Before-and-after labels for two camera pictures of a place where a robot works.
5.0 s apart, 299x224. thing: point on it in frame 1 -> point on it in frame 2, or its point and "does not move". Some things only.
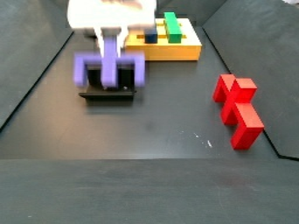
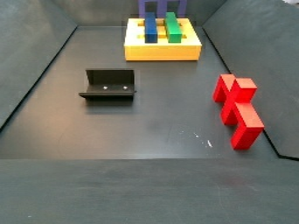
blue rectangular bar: [150, 35] does not move
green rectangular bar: [172, 27] does not move
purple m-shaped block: [108, 60] -> [161, 8]
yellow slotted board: [186, 50] does not move
